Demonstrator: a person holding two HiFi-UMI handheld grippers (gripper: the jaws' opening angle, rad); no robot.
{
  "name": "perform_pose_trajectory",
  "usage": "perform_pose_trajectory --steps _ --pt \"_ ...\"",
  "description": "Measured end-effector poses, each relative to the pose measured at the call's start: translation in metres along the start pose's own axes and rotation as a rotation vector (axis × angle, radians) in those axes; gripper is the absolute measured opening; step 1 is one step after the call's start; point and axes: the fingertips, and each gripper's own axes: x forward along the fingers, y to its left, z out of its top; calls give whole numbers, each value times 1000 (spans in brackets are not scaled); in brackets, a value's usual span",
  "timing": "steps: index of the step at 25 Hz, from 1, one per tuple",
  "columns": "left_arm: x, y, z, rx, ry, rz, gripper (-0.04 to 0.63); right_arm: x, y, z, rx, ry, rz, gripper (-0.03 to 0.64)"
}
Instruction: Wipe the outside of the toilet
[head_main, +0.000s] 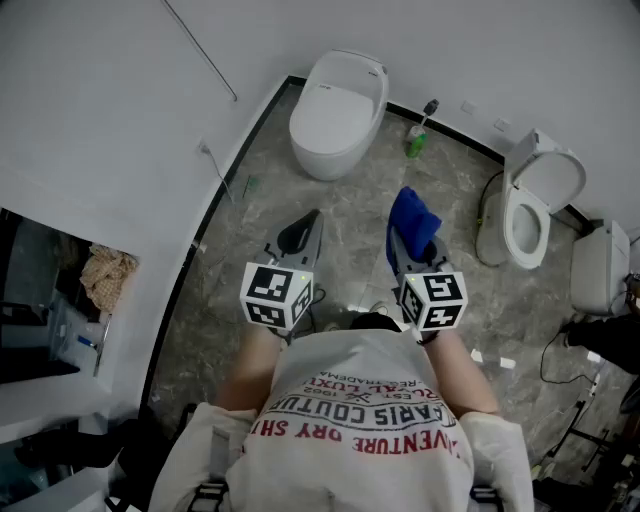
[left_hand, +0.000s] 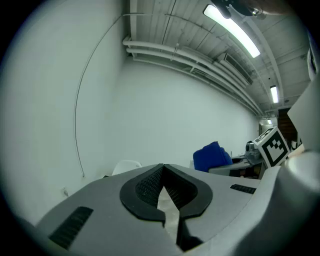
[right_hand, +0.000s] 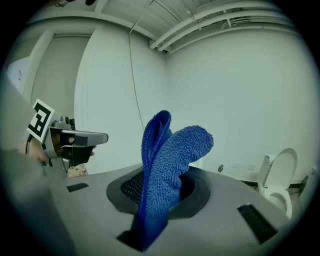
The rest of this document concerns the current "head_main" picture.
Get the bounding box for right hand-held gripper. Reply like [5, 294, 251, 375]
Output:
[386, 225, 469, 346]

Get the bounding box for black floor cable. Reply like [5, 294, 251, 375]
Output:
[540, 329, 601, 386]

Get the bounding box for thin black cable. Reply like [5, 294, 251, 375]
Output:
[477, 169, 505, 226]

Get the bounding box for beige checked cloth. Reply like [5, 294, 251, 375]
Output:
[79, 243, 139, 315]

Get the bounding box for white toilet with raised lid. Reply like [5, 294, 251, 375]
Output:
[474, 128, 588, 271]

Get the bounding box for person's white printed shirt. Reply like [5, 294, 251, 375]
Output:
[149, 327, 536, 512]

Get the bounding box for black metal stand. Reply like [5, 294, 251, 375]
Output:
[544, 399, 640, 476]

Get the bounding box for blue microfibre cloth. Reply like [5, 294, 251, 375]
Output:
[387, 185, 444, 262]

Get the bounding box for person's black shorts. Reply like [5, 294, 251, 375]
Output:
[349, 312, 401, 334]

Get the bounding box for thin white power cable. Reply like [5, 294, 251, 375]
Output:
[192, 147, 251, 326]

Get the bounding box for white oval smart toilet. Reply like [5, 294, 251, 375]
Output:
[288, 48, 390, 182]

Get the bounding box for clear plastic box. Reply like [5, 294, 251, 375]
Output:
[47, 294, 109, 366]

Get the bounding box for person's left forearm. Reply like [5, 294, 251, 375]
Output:
[217, 324, 286, 416]

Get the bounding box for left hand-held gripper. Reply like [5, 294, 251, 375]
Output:
[239, 209, 326, 346]

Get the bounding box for black wall cable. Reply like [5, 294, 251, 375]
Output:
[162, 0, 239, 103]

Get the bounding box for person's right forearm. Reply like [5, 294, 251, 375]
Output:
[424, 332, 501, 419]

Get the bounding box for green cleaner bottle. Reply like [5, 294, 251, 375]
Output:
[405, 132, 429, 160]

